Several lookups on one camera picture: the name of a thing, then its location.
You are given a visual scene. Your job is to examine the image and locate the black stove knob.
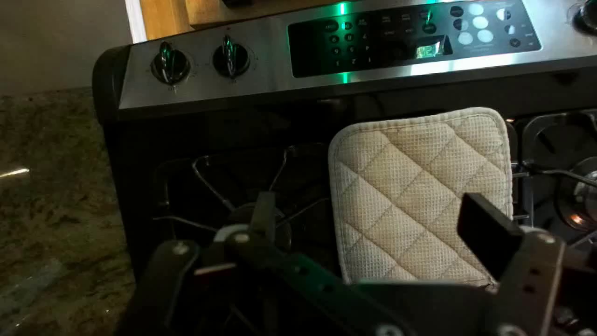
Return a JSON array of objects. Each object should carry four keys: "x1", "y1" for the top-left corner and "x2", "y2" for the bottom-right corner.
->
[
  {"x1": 573, "y1": 0, "x2": 597, "y2": 35},
  {"x1": 211, "y1": 35, "x2": 254, "y2": 80},
  {"x1": 149, "y1": 41, "x2": 192, "y2": 87}
]

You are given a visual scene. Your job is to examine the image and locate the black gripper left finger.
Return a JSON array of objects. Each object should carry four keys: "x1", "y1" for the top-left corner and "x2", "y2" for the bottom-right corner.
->
[{"x1": 132, "y1": 190, "x2": 375, "y2": 336}]

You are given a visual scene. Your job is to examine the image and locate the black gas stove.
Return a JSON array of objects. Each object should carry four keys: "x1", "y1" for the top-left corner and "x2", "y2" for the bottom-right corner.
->
[{"x1": 91, "y1": 0, "x2": 597, "y2": 336}]

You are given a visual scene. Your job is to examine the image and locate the white quilted potholder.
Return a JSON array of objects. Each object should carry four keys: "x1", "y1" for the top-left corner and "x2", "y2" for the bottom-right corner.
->
[{"x1": 327, "y1": 104, "x2": 517, "y2": 291}]

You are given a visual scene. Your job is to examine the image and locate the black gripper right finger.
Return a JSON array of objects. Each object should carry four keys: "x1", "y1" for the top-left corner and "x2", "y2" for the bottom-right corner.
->
[{"x1": 457, "y1": 192, "x2": 597, "y2": 336}]

